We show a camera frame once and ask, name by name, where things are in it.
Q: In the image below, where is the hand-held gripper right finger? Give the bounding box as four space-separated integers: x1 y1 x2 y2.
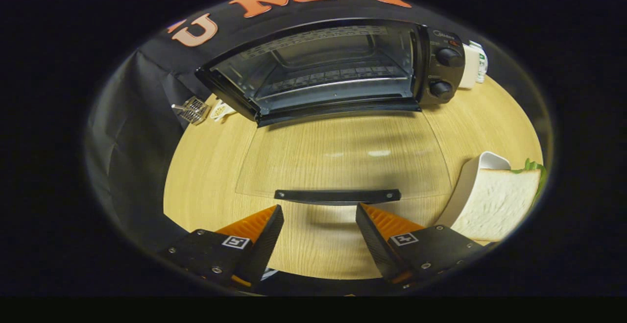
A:
355 203 486 285

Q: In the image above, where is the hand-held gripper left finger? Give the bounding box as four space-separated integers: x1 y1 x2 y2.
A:
163 204 285 288

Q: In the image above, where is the lettuce sandwich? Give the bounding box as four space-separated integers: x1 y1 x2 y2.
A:
450 158 548 243

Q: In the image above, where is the black toaster oven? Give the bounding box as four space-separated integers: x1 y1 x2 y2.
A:
195 18 466 206

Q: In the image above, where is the white pop-up toaster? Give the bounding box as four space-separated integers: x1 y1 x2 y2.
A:
458 40 483 90

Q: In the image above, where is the white dish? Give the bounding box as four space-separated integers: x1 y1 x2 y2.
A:
435 151 513 241

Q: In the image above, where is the small white packet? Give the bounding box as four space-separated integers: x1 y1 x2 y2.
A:
210 101 238 122

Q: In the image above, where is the small metal wire rack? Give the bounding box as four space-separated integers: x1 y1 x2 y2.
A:
171 96 212 126

